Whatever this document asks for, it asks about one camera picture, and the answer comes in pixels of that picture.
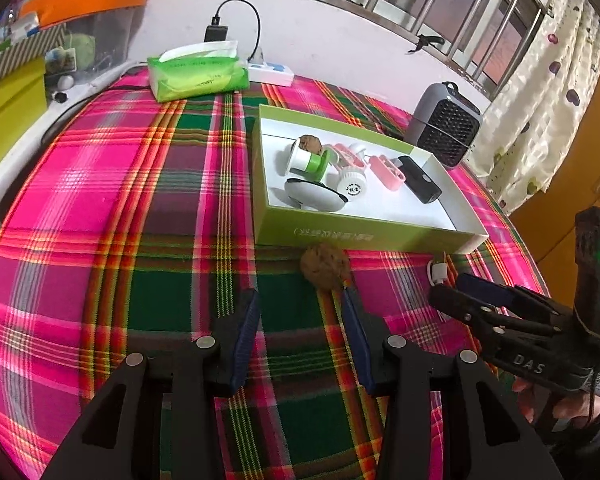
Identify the black round disc gadget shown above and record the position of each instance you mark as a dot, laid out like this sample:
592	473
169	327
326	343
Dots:
314	195

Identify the pink cable clip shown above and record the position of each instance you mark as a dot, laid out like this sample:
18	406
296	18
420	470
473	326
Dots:
387	172
345	158

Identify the yellow shoe box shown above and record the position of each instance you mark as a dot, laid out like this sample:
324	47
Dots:
22	102

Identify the black rectangular device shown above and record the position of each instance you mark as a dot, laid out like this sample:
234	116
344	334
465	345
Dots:
416	179

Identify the grey mini heater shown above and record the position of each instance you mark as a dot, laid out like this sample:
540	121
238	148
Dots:
444	123

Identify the green white cardboard box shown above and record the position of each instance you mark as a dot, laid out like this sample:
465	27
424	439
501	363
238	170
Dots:
382	221

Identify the green white spool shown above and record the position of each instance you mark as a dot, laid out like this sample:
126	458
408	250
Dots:
311	165

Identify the floral curtain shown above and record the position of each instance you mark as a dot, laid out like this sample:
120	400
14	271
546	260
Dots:
528	129

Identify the green tissue pack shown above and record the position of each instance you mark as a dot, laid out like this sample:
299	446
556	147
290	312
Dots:
197	70

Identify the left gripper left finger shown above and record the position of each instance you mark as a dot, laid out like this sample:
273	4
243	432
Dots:
118	435

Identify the clear plastic storage bin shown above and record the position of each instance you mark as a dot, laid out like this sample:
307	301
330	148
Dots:
90	46

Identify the wooden wardrobe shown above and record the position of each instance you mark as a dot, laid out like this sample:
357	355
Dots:
546	222

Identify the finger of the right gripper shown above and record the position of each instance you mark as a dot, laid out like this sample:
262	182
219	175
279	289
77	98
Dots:
478	316
521	301

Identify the brown walnut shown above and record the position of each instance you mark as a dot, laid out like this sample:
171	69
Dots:
325	266
311	144

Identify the striped box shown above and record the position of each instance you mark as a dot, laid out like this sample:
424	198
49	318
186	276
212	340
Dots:
32	47

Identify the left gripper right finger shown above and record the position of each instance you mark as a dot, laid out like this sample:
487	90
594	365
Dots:
484	435

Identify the white power strip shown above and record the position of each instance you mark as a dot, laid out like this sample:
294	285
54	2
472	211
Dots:
271	73

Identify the black charger with cable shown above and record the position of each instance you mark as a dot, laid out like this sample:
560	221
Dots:
219	27

